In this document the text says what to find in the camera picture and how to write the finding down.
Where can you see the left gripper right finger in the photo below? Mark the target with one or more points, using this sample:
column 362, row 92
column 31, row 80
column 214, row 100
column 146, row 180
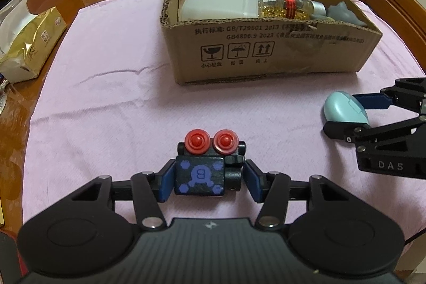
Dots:
column 270, row 189

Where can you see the jar of yellow capsules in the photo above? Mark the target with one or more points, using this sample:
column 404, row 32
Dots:
column 292, row 9

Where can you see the wooden chair on right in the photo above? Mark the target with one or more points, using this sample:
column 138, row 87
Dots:
column 408, row 19

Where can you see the gold tissue pack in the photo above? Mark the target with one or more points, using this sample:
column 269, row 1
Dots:
column 32, row 46

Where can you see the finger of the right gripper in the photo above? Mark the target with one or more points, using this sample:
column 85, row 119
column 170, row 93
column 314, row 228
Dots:
column 406, row 133
column 381, row 100

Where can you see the black blue toy train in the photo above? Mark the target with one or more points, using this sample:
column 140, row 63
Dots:
column 209, row 165

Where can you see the pink towel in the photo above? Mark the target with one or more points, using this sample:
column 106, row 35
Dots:
column 110, row 105

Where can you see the white plastic bottle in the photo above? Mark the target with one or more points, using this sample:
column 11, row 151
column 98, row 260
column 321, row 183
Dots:
column 218, row 9

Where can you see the grey plush toy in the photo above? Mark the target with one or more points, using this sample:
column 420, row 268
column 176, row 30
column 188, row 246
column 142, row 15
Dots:
column 340, row 12

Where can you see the cardboard box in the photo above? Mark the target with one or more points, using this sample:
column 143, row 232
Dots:
column 210, row 50

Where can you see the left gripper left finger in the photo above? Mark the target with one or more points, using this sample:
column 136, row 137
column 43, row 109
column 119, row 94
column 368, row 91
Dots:
column 149, row 189

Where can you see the light blue round case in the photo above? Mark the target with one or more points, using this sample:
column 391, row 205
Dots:
column 343, row 107

